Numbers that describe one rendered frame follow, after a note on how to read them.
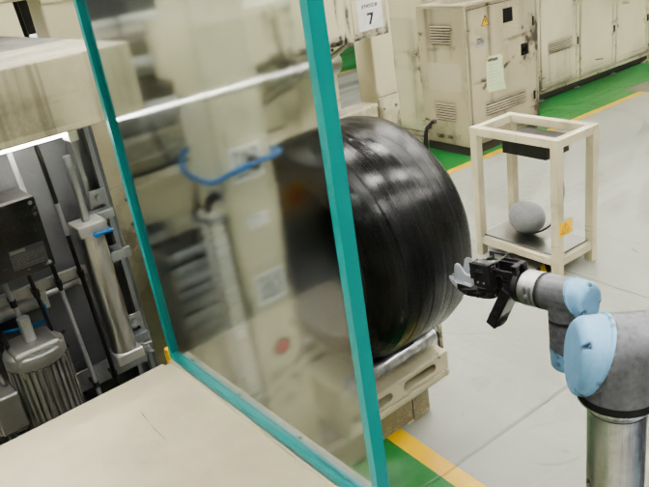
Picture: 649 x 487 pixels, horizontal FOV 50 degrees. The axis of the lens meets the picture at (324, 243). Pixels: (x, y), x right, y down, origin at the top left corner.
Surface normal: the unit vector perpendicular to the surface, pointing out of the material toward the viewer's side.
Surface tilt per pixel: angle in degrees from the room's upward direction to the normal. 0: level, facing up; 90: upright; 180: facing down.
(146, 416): 0
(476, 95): 90
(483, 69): 90
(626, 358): 65
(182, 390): 0
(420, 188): 54
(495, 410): 0
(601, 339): 33
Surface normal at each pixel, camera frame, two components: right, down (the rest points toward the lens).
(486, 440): -0.14, -0.90
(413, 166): 0.34, -0.48
